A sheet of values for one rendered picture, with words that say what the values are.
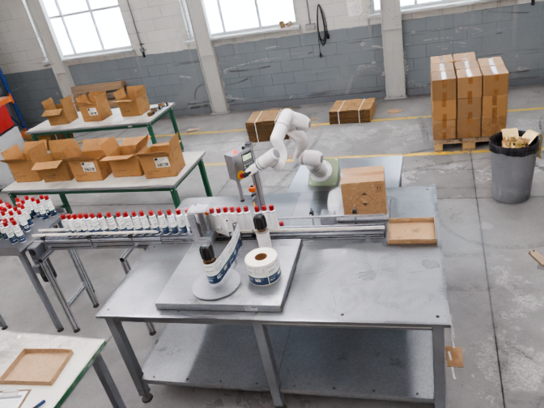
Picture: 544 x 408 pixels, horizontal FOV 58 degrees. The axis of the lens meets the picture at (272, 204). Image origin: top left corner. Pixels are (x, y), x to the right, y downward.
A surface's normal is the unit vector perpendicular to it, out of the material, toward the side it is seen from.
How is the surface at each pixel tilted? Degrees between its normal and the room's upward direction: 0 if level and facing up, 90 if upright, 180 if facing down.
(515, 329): 0
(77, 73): 90
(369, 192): 90
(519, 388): 0
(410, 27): 90
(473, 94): 91
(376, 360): 2
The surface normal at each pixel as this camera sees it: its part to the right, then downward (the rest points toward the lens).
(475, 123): -0.24, 0.48
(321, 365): -0.18, -0.87
